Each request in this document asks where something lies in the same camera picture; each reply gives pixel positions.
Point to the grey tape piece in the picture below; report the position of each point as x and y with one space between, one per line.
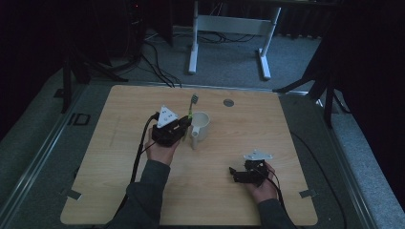
72 194
308 193

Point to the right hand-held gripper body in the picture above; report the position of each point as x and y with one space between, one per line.
254 171

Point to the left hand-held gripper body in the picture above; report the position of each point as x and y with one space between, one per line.
167 129

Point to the white metal desk frame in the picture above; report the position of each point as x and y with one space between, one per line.
234 24

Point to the black metal stand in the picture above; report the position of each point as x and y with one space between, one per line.
67 82
328 95

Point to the black rectangular floor frame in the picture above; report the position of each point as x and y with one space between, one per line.
81 119

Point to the person's left hand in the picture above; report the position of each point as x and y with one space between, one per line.
160 152

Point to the metal floor rail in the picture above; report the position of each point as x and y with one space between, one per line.
41 149

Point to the green toothbrush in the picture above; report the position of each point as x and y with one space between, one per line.
192 106

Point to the white cup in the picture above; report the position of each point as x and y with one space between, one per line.
200 127

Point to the person's right hand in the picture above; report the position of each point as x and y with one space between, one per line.
264 190

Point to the grey round table grommet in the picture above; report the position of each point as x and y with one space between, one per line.
228 102

